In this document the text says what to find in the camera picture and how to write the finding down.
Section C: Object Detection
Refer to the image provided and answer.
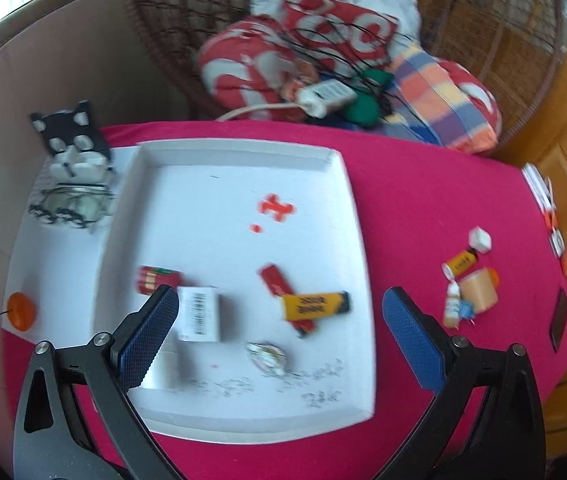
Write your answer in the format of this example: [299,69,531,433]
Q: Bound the black white cat holder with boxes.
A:
[30,101,114,183]

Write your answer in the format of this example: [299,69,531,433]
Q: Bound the flat red white cushion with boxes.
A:
[280,0,399,71]

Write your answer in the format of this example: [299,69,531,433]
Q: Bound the eyeglasses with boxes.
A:
[28,182,114,231]

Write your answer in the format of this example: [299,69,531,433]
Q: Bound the cardboard panel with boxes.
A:
[0,0,194,411]

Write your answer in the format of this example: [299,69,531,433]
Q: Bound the white square wireless charger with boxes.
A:
[549,227,567,260]

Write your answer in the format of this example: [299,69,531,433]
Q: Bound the small red box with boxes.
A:
[137,266,181,295]

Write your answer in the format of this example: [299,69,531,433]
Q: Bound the yellow white-capped tube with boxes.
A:
[442,247,479,281]

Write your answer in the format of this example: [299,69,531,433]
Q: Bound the white barcode box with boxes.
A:
[177,286,224,343]

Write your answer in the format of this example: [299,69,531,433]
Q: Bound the orange tangerine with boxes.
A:
[6,292,39,331]

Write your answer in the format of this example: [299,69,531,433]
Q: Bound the round red white cushion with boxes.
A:
[198,15,309,111]

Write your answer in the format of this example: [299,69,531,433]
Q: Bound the white power adapter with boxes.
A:
[297,80,358,118]

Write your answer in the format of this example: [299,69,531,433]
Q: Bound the yellow black tube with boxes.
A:
[281,290,351,321]

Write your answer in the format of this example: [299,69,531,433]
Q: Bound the red lighter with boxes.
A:
[259,262,319,338]

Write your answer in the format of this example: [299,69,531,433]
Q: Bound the white power cord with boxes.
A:
[216,102,309,122]

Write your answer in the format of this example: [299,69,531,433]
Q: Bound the pink tablecloth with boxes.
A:
[0,120,567,480]

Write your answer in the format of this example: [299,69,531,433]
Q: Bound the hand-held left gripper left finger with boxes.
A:
[12,284,181,480]

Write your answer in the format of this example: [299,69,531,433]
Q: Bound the white tray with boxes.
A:
[92,140,378,433]

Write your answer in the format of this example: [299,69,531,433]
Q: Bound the plaid cloth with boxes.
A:
[388,45,494,153]

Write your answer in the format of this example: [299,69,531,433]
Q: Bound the white power bank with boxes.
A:
[521,162,557,211]

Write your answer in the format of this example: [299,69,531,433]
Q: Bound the black smartphone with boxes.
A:
[548,287,567,353]

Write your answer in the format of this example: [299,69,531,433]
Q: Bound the white paper sheet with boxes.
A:
[3,147,139,346]

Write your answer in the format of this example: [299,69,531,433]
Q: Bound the small dropper bottle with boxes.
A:
[442,280,463,330]

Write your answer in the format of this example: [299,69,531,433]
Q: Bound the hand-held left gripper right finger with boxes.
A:
[373,287,547,480]

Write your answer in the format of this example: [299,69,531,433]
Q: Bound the pale cylinder container orange lid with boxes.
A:
[458,266,500,313]

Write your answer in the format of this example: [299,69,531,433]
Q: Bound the green pouch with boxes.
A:
[361,67,395,88]
[343,95,381,128]

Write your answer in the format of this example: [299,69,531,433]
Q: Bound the brown wicker hanging chair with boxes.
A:
[118,0,567,161]

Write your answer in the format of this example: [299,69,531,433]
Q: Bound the small white box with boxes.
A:
[467,226,493,256]

